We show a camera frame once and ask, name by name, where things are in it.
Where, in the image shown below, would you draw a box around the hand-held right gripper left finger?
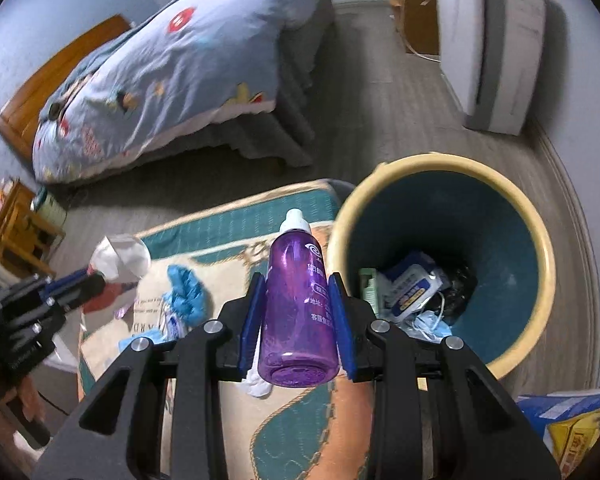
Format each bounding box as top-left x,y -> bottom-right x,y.
30,272 -> 268,480

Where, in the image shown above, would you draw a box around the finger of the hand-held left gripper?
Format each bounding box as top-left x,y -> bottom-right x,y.
0,267 -> 91,311
40,274 -> 107,318

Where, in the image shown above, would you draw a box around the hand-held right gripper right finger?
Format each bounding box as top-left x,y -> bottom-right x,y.
328,272 -> 563,480

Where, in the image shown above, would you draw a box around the green white carton box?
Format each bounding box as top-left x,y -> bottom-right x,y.
358,267 -> 382,319

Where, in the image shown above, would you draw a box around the purple plastic bottle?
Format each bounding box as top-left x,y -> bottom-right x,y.
257,208 -> 341,388

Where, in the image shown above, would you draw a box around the clear plastic bag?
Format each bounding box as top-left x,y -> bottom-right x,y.
86,234 -> 152,312

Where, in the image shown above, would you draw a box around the white tissue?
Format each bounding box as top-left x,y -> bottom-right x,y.
244,369 -> 277,399

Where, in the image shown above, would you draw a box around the blue rubber gloves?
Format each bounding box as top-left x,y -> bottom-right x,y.
166,264 -> 212,327

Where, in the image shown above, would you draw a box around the blue white wet wipes pack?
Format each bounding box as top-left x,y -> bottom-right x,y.
380,252 -> 447,322

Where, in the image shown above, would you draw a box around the blue face mask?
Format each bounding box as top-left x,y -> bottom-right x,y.
404,309 -> 454,342

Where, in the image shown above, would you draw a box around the black plastic bag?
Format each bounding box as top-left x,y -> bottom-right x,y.
439,264 -> 479,322

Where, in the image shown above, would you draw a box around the teal bin with yellow rim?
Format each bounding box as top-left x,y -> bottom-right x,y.
326,154 -> 557,380

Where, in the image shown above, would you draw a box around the person's left hand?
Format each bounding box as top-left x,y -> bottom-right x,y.
0,374 -> 48,448

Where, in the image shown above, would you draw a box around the wooden stool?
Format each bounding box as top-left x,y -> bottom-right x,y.
0,180 -> 67,279

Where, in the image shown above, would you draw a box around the white green jar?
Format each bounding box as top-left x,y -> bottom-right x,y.
31,186 -> 68,229

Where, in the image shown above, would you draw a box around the teal orange patterned cushion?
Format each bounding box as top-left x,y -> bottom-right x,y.
77,178 -> 381,480

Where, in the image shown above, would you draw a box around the wooden headboard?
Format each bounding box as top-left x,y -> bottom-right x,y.
0,15 -> 132,162

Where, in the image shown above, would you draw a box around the bed with grey skirt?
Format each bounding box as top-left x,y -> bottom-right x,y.
180,0 -> 338,168

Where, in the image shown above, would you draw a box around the blue white packet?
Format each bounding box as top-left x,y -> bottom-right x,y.
516,386 -> 600,432

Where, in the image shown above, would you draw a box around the bed with cartoon duvet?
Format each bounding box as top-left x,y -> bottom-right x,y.
32,0 -> 332,184

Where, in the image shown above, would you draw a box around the yellow packet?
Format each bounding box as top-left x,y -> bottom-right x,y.
546,400 -> 600,467

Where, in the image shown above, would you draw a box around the white air purifier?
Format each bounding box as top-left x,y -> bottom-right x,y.
431,0 -> 492,117

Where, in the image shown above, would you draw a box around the wooden cabinet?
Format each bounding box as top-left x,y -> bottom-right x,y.
387,0 -> 442,57

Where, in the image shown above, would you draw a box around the grey white floor appliance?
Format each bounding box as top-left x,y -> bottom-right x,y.
461,0 -> 547,137

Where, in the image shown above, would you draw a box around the white cable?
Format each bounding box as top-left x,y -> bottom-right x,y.
394,0 -> 442,64

